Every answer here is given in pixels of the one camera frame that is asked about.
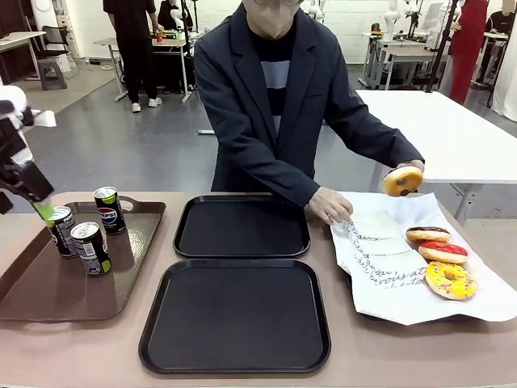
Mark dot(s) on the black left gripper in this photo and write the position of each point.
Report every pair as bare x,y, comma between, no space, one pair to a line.
28,178

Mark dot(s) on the black Pepsi can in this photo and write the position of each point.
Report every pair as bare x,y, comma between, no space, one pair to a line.
111,214
93,252
64,236

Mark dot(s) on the plain glazed donut dark spots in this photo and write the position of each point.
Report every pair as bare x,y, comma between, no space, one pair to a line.
402,181

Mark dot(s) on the chocolate frosted donut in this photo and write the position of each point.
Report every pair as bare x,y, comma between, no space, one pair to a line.
427,234

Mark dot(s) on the red frosted donut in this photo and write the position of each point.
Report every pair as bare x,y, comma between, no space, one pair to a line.
442,251

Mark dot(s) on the yellow sprinkled donut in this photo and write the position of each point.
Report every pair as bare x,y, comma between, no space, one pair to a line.
452,281

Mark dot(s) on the person's right forearm dark sleeve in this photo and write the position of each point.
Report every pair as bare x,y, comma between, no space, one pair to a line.
274,165

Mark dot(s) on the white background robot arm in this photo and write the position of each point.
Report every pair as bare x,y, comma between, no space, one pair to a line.
391,20

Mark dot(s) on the person's right hand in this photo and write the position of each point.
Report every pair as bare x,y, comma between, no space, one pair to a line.
329,206

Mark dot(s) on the person's left hand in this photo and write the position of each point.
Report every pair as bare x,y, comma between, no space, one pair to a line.
412,163

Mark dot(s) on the grey step stool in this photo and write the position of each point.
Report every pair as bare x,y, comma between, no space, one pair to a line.
51,74

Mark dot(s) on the black office chair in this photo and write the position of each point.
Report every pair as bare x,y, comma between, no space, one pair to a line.
54,40

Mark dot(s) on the beige background desk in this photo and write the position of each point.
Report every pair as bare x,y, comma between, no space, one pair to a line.
20,38

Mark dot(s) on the background person in black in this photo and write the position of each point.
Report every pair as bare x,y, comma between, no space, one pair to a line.
135,52

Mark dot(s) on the black square serving tray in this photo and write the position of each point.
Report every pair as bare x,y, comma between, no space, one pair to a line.
242,226
234,319

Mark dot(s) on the white-legged background workbench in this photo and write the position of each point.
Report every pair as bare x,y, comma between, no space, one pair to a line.
169,44

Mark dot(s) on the seated background person dark clothes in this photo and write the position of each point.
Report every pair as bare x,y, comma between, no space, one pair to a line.
169,14

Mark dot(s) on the person's torso dark blazer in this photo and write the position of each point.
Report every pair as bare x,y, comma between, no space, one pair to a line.
258,101

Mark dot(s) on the beige face mask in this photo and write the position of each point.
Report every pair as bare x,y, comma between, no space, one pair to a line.
272,20

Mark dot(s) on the white paper sheet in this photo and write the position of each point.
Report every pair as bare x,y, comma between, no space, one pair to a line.
408,301

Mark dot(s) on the grey background tables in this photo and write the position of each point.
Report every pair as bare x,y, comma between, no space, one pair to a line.
404,52

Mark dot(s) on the large white table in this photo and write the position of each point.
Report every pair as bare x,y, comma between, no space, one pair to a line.
444,133

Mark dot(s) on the white table leg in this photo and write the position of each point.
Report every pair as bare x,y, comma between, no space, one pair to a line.
468,204

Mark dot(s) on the black tripod pole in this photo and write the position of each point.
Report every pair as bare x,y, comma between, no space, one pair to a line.
442,44

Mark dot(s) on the background figure in red dress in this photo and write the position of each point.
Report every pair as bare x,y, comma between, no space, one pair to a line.
468,48

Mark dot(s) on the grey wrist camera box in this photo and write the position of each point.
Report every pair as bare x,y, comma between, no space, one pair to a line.
44,118

